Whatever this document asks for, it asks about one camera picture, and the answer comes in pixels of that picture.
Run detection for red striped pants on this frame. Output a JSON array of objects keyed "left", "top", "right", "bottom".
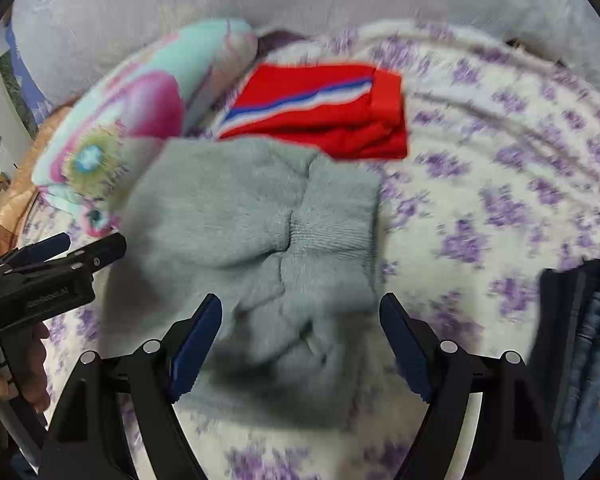
[{"left": 215, "top": 62, "right": 410, "bottom": 162}]

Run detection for blue jeans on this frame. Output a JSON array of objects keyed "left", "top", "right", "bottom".
[{"left": 555, "top": 287, "right": 600, "bottom": 477}]

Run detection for dark navy cloth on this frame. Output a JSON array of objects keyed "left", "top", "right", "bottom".
[{"left": 536, "top": 258, "right": 600, "bottom": 427}]

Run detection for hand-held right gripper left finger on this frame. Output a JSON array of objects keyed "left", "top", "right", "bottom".
[{"left": 39, "top": 292, "right": 224, "bottom": 480}]

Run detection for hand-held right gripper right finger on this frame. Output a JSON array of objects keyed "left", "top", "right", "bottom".
[{"left": 379, "top": 291, "right": 565, "bottom": 480}]

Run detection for purple floral bed sheet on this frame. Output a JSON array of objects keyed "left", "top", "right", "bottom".
[{"left": 15, "top": 19, "right": 600, "bottom": 480}]

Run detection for wall picture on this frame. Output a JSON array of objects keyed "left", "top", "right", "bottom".
[{"left": 0, "top": 4, "right": 47, "bottom": 137}]

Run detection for grey knit sweater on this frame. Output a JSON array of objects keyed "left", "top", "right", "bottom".
[{"left": 97, "top": 137, "right": 384, "bottom": 432}]

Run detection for colourful floral pillow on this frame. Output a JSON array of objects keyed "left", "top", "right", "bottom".
[{"left": 30, "top": 17, "right": 259, "bottom": 239}]

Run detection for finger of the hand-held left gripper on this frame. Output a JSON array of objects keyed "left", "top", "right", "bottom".
[
  {"left": 7, "top": 232, "right": 72, "bottom": 267},
  {"left": 55, "top": 232, "right": 128, "bottom": 275}
]

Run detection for brown quilted cloth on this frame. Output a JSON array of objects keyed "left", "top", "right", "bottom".
[{"left": 0, "top": 105, "right": 77, "bottom": 257}]

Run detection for person's left hand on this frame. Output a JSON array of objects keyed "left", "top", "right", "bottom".
[{"left": 0, "top": 322, "right": 52, "bottom": 430}]

